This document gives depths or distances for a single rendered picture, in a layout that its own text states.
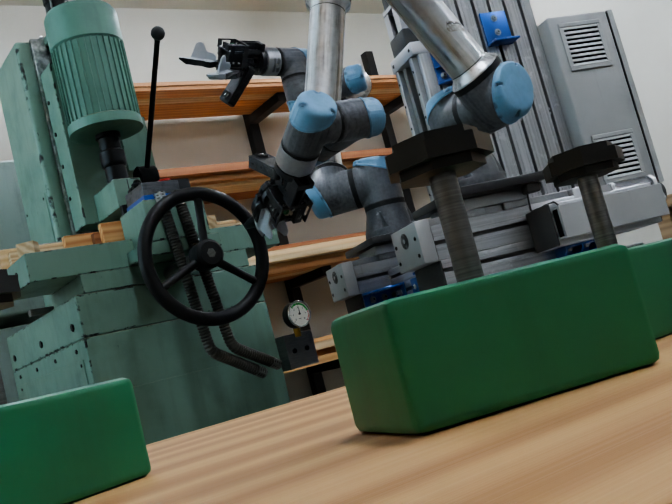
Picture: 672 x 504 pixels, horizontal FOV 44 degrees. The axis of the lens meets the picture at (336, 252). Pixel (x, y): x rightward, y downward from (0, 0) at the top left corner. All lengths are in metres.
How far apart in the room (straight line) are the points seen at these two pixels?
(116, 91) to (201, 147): 2.80
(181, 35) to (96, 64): 3.02
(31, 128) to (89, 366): 0.74
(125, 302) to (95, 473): 1.40
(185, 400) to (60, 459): 1.43
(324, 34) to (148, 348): 0.75
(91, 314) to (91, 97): 0.54
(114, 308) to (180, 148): 3.02
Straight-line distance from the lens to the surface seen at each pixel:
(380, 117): 1.55
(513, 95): 1.73
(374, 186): 2.26
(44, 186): 2.20
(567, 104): 2.18
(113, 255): 1.81
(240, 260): 1.94
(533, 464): 0.21
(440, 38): 1.73
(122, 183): 2.00
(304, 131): 1.46
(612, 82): 2.26
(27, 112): 2.27
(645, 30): 4.84
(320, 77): 1.68
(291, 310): 1.90
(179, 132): 4.79
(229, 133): 4.92
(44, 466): 0.39
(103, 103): 2.02
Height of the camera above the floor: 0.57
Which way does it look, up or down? 6 degrees up
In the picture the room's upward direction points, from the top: 15 degrees counter-clockwise
